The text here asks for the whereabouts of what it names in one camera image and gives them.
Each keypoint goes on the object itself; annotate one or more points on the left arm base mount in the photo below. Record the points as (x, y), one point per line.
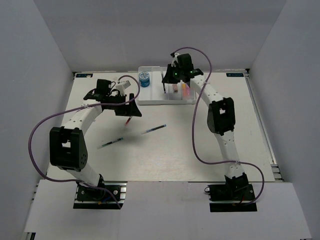
(92, 199)

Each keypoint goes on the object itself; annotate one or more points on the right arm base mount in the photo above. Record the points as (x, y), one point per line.
(222, 200)

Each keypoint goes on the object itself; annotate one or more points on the blue pen refill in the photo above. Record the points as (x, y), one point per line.
(153, 129)

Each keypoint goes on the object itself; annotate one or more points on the white divided organizer tray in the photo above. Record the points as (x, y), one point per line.
(154, 93)

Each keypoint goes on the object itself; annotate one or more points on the black table label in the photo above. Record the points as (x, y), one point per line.
(235, 75)
(84, 75)

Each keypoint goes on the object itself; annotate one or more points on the purple cap highlighter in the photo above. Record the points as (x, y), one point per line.
(188, 93)

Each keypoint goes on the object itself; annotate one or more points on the pink stapler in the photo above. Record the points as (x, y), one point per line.
(175, 88)

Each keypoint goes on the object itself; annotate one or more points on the right black table label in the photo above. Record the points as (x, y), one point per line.
(235, 75)

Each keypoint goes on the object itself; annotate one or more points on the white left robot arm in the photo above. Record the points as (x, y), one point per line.
(68, 150)

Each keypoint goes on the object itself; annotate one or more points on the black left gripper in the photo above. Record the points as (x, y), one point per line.
(129, 110)

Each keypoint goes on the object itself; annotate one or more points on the green pen refill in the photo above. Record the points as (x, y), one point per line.
(109, 143)

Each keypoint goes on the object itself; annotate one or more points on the blue correction tape roll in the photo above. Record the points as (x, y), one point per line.
(144, 79)

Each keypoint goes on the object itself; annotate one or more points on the orange cap highlighter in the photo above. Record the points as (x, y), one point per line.
(191, 93)

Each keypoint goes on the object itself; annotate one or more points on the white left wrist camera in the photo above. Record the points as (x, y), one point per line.
(122, 85)

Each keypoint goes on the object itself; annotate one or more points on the yellow cap highlighter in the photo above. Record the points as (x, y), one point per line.
(184, 91)

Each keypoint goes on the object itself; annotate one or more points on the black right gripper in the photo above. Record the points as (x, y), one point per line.
(168, 78)

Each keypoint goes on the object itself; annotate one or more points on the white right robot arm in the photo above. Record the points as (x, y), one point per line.
(221, 118)

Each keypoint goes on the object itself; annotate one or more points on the left black table label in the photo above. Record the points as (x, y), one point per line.
(84, 75)

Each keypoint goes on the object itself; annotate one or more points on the red pen refill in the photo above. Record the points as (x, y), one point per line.
(128, 120)

